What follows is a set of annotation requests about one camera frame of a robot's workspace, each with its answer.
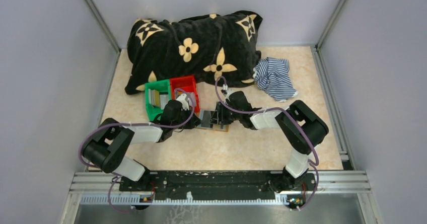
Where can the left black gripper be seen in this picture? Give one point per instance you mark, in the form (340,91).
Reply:
(195,122)

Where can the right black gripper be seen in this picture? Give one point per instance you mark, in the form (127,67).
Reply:
(219,118)

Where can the green plastic bin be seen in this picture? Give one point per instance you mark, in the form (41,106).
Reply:
(162,86)

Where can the yellow leather card holder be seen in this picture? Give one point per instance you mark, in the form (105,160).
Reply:
(216,126)

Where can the red plastic bin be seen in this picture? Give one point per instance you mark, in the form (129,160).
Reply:
(188,84)

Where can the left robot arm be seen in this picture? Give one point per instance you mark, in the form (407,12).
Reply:
(106,147)

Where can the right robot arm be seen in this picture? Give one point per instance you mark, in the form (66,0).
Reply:
(303,128)

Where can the cards in green bin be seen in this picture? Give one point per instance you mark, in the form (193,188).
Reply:
(158,99)

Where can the blue striped cloth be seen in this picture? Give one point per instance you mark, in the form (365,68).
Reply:
(272,75)

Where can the black floral blanket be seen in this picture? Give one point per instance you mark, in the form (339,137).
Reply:
(205,47)

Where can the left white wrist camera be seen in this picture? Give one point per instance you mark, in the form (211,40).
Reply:
(186,100)

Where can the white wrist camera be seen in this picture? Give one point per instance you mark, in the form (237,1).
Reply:
(226,91)
(186,100)

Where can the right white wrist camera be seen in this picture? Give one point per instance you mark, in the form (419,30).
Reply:
(226,91)

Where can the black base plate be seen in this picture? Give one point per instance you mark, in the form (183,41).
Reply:
(211,185)

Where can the aluminium front rail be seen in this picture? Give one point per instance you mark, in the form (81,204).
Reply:
(101,188)

